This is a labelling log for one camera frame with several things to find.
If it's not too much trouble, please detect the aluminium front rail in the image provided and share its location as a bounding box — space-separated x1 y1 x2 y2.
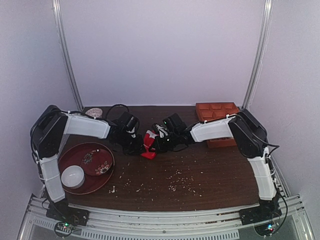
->
23 193 310 240

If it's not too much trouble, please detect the red white underwear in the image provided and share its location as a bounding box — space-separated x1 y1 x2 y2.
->
140 130 159 160

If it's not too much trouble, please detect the large dark red tray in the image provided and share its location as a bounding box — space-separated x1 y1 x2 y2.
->
58 142 115 195

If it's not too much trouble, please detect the left aluminium frame post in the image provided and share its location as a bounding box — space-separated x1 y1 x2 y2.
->
51 0 84 111

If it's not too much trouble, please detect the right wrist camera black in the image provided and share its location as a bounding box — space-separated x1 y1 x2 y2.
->
163 113 187 134

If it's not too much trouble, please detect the right aluminium frame post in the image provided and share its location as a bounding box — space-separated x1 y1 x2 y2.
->
241 0 274 109

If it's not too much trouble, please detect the red floral plate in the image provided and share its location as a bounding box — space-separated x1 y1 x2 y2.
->
80 149 114 177

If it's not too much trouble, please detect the aluminium frame post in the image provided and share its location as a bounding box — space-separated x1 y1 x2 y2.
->
51 0 84 111
241 0 274 109

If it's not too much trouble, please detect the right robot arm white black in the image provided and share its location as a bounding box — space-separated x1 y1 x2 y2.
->
150 109 278 202

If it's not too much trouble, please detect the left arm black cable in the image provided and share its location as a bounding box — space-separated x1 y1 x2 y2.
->
103 104 131 123

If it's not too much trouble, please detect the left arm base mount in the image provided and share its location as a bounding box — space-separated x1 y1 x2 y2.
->
46 202 90 227

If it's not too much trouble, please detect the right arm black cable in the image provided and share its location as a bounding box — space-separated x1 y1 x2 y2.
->
259 142 288 235

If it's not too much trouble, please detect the small patterned white bowl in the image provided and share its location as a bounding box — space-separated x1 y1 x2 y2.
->
85 107 103 118

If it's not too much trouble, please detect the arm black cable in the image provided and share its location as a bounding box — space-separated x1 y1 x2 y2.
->
103 104 131 123
259 142 288 235

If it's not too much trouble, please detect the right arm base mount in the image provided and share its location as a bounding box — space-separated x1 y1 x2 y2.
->
239 202 282 226

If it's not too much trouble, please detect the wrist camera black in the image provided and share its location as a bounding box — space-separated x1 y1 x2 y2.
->
118 112 140 135
163 113 187 134

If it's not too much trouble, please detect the white round cup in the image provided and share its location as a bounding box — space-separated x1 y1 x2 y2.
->
61 165 85 189

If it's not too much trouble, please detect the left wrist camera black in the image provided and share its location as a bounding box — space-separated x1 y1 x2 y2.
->
118 112 140 135

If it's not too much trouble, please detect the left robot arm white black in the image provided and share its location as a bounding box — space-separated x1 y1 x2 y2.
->
30 105 145 203

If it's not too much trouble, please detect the orange compartment tray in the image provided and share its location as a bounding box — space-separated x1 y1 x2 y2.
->
195 102 239 148

